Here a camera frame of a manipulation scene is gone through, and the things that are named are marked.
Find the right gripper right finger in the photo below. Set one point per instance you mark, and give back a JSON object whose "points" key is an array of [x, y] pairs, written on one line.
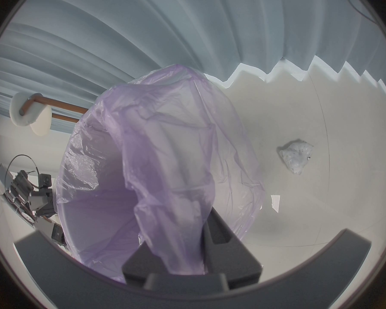
{"points": [[231, 262]]}

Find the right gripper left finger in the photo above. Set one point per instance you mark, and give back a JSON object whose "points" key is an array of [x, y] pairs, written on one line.
{"points": [[138, 266]]}

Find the purple plastic bag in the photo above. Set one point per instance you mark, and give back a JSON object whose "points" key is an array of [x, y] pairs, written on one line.
{"points": [[167, 146]]}

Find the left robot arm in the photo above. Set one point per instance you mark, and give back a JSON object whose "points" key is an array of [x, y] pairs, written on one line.
{"points": [[38, 201]]}

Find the white trash bin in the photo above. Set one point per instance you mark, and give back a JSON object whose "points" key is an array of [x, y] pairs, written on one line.
{"points": [[241, 172]]}

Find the crumpled white paper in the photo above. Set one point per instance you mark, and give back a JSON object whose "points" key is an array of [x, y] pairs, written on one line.
{"points": [[296, 156]]}

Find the white cushioned wooden chair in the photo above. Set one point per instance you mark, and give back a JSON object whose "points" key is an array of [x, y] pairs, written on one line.
{"points": [[22, 108]]}

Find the pale blue curtain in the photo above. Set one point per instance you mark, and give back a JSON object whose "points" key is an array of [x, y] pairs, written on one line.
{"points": [[132, 27]]}

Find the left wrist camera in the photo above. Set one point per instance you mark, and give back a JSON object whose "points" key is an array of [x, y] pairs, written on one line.
{"points": [[45, 180]]}

